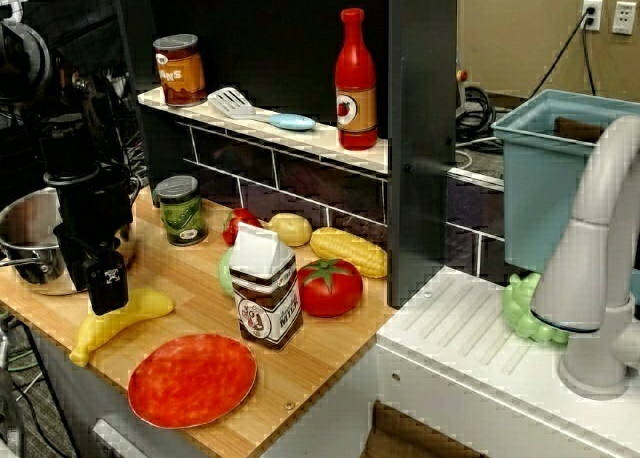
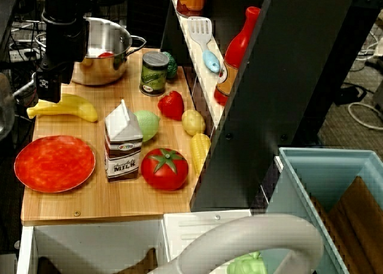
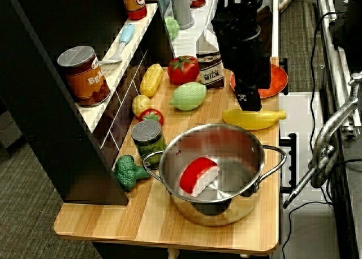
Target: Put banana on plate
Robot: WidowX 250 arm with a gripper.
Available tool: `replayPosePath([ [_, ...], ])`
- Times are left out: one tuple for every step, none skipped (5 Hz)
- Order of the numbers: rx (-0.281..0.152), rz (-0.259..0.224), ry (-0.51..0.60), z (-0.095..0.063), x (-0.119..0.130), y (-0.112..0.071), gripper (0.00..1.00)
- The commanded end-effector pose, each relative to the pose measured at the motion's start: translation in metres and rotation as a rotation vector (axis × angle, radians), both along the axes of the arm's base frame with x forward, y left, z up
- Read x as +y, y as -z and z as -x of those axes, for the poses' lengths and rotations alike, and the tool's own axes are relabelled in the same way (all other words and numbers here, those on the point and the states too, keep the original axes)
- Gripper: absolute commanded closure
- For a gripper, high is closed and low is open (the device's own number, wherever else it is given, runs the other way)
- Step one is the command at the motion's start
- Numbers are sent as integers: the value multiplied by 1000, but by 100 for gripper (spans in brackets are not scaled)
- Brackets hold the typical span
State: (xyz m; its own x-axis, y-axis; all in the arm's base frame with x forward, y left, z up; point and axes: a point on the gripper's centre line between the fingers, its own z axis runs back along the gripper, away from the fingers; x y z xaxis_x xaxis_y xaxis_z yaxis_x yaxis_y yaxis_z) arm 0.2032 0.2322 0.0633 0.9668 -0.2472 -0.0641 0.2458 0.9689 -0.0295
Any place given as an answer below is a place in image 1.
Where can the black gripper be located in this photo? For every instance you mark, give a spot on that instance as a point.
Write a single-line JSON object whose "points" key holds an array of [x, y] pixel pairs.
{"points": [[95, 203]]}

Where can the yellow toy banana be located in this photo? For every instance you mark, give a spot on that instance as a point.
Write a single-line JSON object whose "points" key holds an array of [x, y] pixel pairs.
{"points": [[145, 305]]}

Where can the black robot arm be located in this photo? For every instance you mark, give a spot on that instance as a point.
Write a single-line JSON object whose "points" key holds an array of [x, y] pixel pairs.
{"points": [[60, 138]]}

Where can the red round plate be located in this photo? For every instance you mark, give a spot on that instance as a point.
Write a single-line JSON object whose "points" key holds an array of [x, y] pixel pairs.
{"points": [[192, 378]]}

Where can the steel cooking pot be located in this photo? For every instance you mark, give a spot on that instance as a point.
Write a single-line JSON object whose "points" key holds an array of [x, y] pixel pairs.
{"points": [[30, 228]]}

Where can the green toy can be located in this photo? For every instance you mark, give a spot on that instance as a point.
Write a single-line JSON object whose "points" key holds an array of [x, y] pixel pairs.
{"points": [[182, 213]]}

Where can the green toy lime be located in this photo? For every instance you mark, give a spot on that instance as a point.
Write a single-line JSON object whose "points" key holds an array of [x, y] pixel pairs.
{"points": [[225, 273]]}

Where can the chocolate milk carton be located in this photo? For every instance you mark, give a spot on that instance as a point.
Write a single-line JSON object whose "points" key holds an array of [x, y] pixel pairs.
{"points": [[270, 298]]}

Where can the yellow toy potato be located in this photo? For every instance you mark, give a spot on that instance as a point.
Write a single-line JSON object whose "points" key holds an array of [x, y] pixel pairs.
{"points": [[292, 229]]}

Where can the orange beans toy can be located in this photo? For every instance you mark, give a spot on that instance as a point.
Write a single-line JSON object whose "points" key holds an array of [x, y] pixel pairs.
{"points": [[182, 73]]}

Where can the large red toy tomato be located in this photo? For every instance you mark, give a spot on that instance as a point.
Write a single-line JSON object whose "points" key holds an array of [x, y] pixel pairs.
{"points": [[332, 290]]}

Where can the yellow toy corn cob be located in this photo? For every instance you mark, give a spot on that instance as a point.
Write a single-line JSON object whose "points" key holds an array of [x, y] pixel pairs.
{"points": [[350, 250]]}

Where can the red ketchup toy bottle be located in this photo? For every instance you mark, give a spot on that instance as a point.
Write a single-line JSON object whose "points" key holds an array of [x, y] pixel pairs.
{"points": [[356, 78]]}

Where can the dark toy kitchen back panel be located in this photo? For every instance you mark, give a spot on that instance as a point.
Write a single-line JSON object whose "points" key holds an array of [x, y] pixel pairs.
{"points": [[422, 128]]}

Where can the white toy sink counter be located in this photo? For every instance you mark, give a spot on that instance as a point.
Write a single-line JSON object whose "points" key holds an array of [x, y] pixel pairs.
{"points": [[460, 353]]}

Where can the grey box with red button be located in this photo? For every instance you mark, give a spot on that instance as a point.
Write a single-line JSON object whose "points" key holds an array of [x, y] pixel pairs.
{"points": [[462, 90]]}

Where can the green toy grapes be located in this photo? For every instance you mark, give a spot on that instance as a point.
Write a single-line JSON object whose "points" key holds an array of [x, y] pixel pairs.
{"points": [[517, 308]]}

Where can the teal plastic bin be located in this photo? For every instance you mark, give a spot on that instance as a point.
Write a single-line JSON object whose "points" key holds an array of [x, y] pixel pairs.
{"points": [[540, 203]]}

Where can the grey toy faucet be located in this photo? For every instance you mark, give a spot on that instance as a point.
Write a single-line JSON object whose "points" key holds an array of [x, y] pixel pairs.
{"points": [[595, 258]]}

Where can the brown item inside bin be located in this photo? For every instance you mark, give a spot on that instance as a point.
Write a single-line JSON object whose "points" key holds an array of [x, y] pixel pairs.
{"points": [[575, 127]]}

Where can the white wall power outlet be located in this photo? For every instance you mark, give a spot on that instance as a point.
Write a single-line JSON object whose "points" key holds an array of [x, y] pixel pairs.
{"points": [[592, 14]]}

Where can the white wall data plate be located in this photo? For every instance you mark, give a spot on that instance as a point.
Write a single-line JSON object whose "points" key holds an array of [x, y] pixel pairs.
{"points": [[623, 17]]}

